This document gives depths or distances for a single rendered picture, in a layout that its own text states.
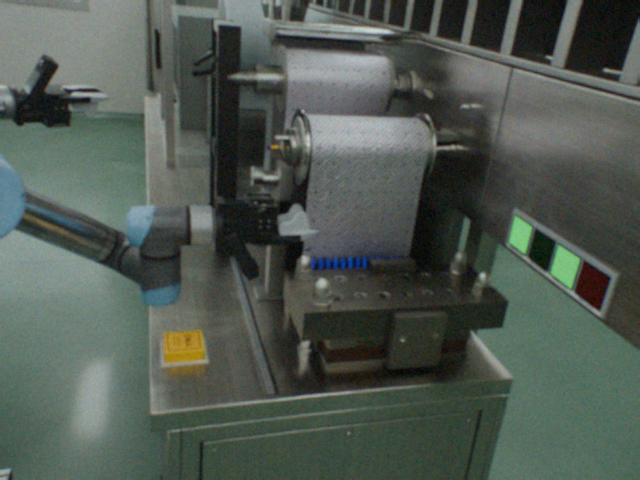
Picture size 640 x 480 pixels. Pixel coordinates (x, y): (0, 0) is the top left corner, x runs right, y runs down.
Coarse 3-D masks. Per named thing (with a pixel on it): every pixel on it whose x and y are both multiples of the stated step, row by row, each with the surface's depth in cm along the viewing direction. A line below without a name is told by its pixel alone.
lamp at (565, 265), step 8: (560, 248) 92; (560, 256) 93; (568, 256) 91; (560, 264) 93; (568, 264) 91; (576, 264) 89; (552, 272) 94; (560, 272) 93; (568, 272) 91; (560, 280) 93; (568, 280) 91
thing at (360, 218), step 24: (312, 192) 115; (336, 192) 116; (360, 192) 118; (384, 192) 119; (408, 192) 120; (312, 216) 117; (336, 216) 118; (360, 216) 120; (384, 216) 121; (408, 216) 123; (312, 240) 119; (336, 240) 121; (360, 240) 122; (384, 240) 124; (408, 240) 125
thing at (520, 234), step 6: (516, 222) 103; (522, 222) 101; (516, 228) 103; (522, 228) 101; (528, 228) 100; (516, 234) 103; (522, 234) 102; (528, 234) 100; (510, 240) 105; (516, 240) 103; (522, 240) 102; (528, 240) 100; (516, 246) 103; (522, 246) 102; (522, 252) 102
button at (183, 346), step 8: (168, 336) 111; (176, 336) 111; (184, 336) 111; (192, 336) 111; (200, 336) 111; (168, 344) 108; (176, 344) 108; (184, 344) 109; (192, 344) 109; (200, 344) 109; (168, 352) 106; (176, 352) 106; (184, 352) 107; (192, 352) 107; (200, 352) 108; (168, 360) 107; (176, 360) 107; (184, 360) 107; (192, 360) 108; (200, 360) 108
